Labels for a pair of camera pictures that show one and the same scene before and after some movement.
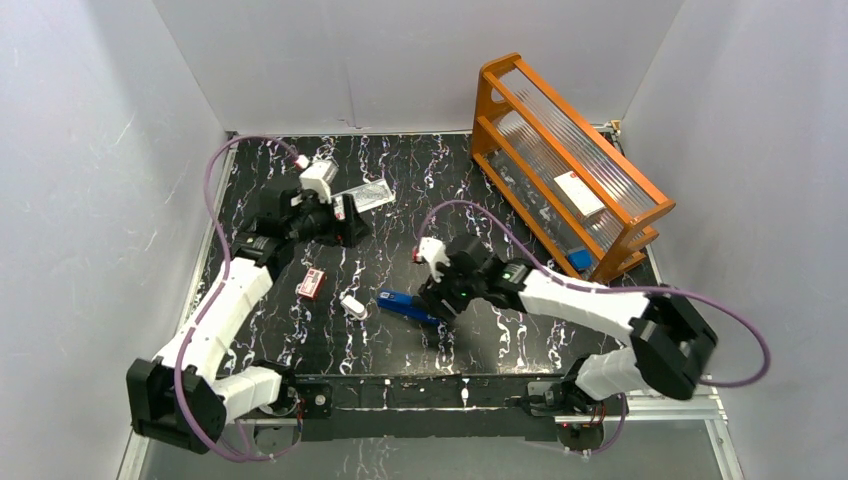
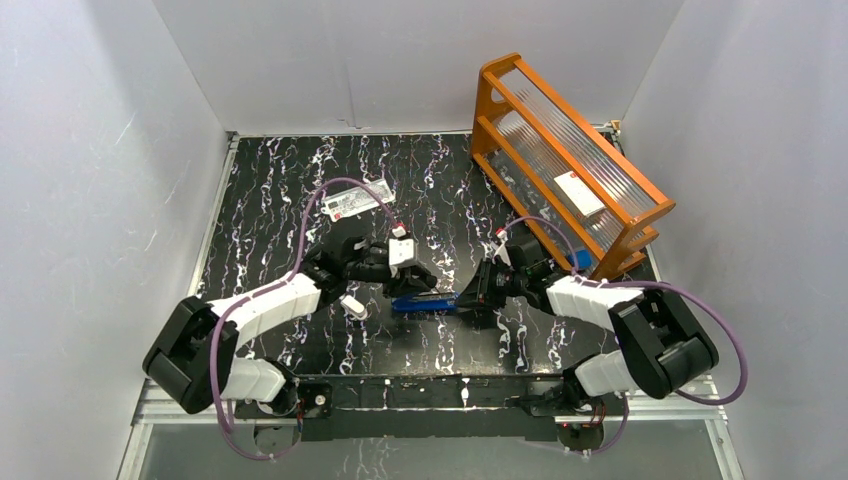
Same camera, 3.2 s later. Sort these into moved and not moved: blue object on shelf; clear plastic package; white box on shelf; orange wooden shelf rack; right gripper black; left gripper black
Moved: right gripper black; left gripper black
Not moved: clear plastic package; orange wooden shelf rack; white box on shelf; blue object on shelf
